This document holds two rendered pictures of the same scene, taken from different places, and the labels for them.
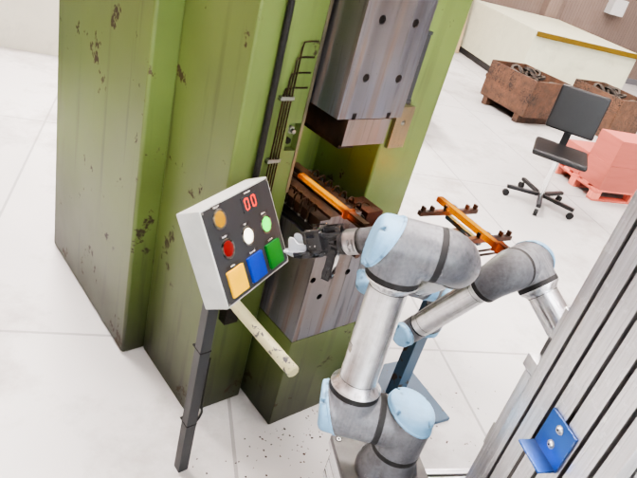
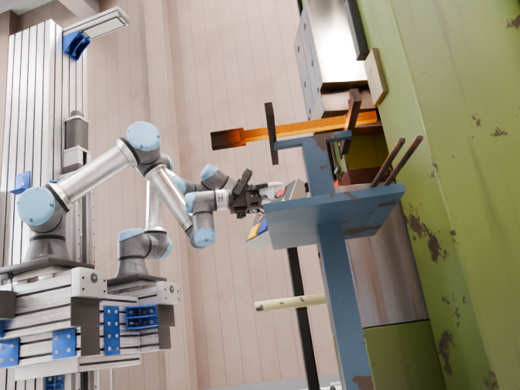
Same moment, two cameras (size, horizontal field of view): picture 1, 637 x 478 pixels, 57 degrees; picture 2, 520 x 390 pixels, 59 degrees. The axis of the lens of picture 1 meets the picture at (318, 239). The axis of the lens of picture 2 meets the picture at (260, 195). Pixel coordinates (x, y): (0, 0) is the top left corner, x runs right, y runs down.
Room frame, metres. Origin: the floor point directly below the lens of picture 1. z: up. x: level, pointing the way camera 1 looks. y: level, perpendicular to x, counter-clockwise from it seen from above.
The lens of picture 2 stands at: (2.73, -1.54, 0.44)
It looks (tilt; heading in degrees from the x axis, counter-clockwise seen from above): 19 degrees up; 127
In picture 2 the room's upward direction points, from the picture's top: 8 degrees counter-clockwise
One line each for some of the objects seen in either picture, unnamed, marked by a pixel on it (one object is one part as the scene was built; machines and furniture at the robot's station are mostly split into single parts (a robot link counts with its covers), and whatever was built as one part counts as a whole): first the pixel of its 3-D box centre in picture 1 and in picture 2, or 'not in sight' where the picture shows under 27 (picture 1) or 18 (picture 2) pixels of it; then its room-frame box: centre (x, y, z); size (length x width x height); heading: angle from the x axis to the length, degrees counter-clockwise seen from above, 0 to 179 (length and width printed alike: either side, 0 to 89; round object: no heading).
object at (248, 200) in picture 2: not in sight; (244, 200); (1.72, -0.32, 0.97); 0.12 x 0.08 x 0.09; 46
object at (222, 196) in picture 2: not in sight; (222, 200); (1.67, -0.38, 0.98); 0.08 x 0.05 x 0.08; 136
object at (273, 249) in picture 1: (273, 253); not in sight; (1.53, 0.12, 1.01); 0.07 x 0.05 x 0.07; 161
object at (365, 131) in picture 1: (329, 108); (365, 110); (2.09, 0.09, 1.32); 0.42 x 0.20 x 0.10; 46
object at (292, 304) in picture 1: (300, 248); (409, 256); (2.13, 0.06, 0.69); 0.56 x 0.38 x 0.45; 46
